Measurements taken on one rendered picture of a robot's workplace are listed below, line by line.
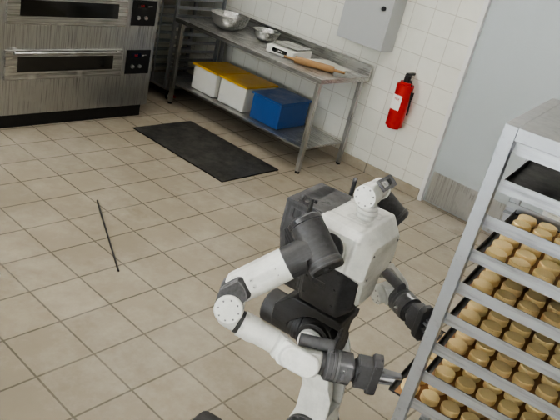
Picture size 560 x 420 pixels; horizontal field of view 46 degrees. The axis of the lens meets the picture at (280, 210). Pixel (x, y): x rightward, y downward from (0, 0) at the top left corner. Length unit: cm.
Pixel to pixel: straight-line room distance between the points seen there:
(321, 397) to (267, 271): 60
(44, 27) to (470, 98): 349
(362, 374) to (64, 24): 444
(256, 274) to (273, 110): 449
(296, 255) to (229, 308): 22
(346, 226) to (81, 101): 448
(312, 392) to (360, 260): 54
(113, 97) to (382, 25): 247
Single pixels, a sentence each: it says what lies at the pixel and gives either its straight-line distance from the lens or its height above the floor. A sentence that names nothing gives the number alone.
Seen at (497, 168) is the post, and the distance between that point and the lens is 148.
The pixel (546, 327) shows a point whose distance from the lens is 160.
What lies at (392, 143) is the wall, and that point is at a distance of 615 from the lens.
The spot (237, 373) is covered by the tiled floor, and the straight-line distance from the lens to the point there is 338.
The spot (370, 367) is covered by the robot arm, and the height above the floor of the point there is 109.
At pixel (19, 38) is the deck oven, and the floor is 74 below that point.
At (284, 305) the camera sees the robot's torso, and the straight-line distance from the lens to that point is 207.
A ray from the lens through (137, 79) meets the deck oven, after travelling 634.
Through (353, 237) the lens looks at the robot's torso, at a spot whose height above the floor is 136.
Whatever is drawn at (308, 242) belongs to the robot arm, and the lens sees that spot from 170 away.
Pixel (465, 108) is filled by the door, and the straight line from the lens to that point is 582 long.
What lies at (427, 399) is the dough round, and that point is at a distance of 183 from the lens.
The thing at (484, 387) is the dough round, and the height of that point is 114.
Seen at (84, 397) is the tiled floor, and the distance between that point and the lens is 314.
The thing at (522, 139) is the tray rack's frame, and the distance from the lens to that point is 146.
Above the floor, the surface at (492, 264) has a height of 150.
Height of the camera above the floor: 213
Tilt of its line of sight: 25 degrees down
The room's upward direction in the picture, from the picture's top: 14 degrees clockwise
